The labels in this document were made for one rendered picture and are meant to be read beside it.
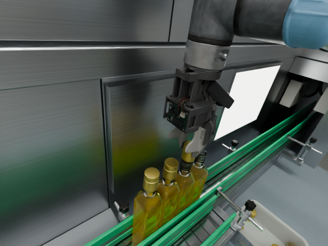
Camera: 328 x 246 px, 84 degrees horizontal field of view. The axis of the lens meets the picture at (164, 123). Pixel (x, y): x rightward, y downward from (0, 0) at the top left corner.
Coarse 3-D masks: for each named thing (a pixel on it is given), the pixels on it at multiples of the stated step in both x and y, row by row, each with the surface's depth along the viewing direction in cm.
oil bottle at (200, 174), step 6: (192, 162) 54; (192, 168) 52; (198, 168) 52; (204, 168) 53; (198, 174) 51; (204, 174) 53; (198, 180) 52; (204, 180) 55; (198, 186) 54; (192, 192) 55; (198, 192) 57; (192, 198) 56; (198, 198) 60
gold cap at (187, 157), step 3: (186, 141) 46; (189, 141) 46; (186, 144) 44; (183, 147) 46; (183, 150) 45; (183, 153) 45; (186, 153) 44; (189, 153) 44; (183, 156) 46; (186, 156) 45; (189, 156) 45; (183, 159) 46; (186, 159) 45; (189, 159) 45; (192, 159) 45; (189, 162) 46
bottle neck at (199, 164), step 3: (204, 150) 52; (201, 153) 52; (204, 153) 52; (198, 156) 50; (201, 156) 50; (204, 156) 50; (195, 159) 52; (198, 159) 51; (201, 159) 50; (204, 159) 51; (195, 162) 52; (198, 162) 51; (201, 162) 51; (195, 165) 52; (198, 165) 52; (201, 165) 52
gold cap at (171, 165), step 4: (168, 160) 44; (172, 160) 44; (176, 160) 44; (164, 164) 43; (168, 164) 42; (172, 164) 42; (176, 164) 43; (164, 168) 43; (168, 168) 42; (172, 168) 42; (176, 168) 43; (164, 172) 44; (168, 172) 43; (172, 172) 43; (176, 172) 44; (164, 176) 44; (168, 176) 43; (172, 176) 43; (168, 180) 44
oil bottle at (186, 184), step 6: (192, 174) 51; (180, 180) 48; (186, 180) 48; (192, 180) 50; (180, 186) 48; (186, 186) 49; (192, 186) 51; (180, 192) 49; (186, 192) 51; (180, 198) 50; (186, 198) 53; (180, 204) 52; (186, 204) 55; (180, 210) 55; (174, 216) 55
